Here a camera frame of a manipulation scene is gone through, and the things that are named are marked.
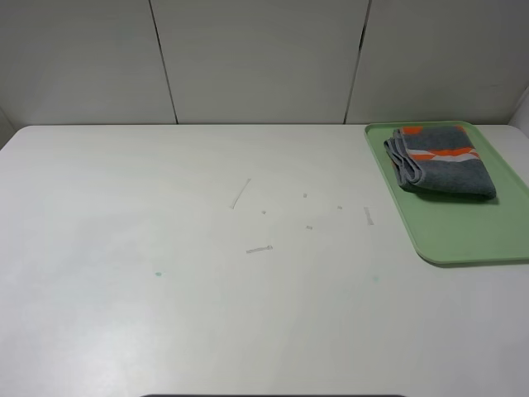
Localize grey towel with orange pattern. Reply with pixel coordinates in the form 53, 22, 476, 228
384, 125, 497, 200

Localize light green plastic tray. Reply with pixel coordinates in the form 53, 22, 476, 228
365, 121, 528, 267

